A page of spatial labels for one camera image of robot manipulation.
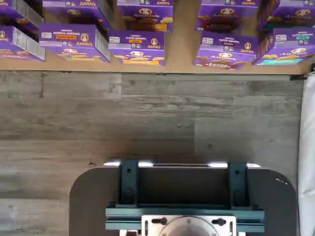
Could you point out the teal aluminium frame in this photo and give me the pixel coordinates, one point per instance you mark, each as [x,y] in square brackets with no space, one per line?
[123,218]

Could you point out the purple Annie's snack box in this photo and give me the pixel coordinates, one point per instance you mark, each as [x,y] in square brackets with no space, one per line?
[14,41]
[9,14]

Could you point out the purple Annie's box orange label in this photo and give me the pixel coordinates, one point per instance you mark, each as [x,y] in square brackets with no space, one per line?
[71,41]
[71,12]

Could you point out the silver robot mounting plate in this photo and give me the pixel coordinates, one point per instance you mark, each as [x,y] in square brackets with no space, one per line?
[224,233]

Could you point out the white fabric curtain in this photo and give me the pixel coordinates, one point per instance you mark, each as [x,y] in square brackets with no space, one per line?
[307,147]

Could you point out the dark grey robot stand plate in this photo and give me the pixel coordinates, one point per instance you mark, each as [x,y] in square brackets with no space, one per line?
[93,209]

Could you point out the purple Annie's box brown label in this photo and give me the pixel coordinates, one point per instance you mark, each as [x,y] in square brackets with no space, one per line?
[226,17]
[224,49]

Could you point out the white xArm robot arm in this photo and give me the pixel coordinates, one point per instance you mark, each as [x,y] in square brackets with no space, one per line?
[188,229]

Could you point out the purple Annie's box teal label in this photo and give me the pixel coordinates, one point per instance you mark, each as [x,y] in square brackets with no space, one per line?
[292,17]
[290,46]

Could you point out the purple Annie's box yellow label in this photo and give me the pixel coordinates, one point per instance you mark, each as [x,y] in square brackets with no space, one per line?
[135,49]
[145,17]

